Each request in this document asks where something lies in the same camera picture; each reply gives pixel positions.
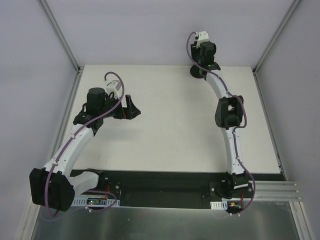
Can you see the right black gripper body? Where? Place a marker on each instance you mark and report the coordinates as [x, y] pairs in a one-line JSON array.
[[194, 50]]

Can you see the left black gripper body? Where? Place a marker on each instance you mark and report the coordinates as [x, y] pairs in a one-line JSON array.
[[127, 107]]

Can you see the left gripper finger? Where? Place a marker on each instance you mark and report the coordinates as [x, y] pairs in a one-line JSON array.
[[128, 108], [135, 111]]

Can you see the black phone stand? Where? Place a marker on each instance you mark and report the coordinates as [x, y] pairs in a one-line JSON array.
[[195, 72]]

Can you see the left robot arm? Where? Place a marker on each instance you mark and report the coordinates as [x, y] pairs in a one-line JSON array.
[[52, 186]]

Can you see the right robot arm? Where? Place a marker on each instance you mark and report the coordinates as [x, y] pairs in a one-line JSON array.
[[229, 116]]

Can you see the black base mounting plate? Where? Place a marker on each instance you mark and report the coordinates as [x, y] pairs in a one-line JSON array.
[[177, 190]]

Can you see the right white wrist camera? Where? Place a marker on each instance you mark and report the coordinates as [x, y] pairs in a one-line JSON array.
[[200, 37]]

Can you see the right aluminium frame post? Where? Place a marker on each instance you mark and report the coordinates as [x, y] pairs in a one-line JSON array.
[[276, 35]]

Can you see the aluminium frame post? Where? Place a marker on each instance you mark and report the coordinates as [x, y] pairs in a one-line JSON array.
[[276, 35], [59, 34]]

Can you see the left white cable duct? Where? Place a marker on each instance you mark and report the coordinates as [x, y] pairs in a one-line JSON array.
[[94, 202]]

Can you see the white cable duct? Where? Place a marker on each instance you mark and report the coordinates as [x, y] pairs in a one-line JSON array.
[[219, 205], [94, 202]]

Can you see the left aluminium frame post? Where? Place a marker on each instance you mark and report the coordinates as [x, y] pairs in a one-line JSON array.
[[59, 34]]

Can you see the right white cable duct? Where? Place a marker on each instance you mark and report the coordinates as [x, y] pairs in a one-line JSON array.
[[219, 205]]

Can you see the aluminium front rail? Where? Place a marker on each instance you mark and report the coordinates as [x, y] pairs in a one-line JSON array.
[[277, 191]]

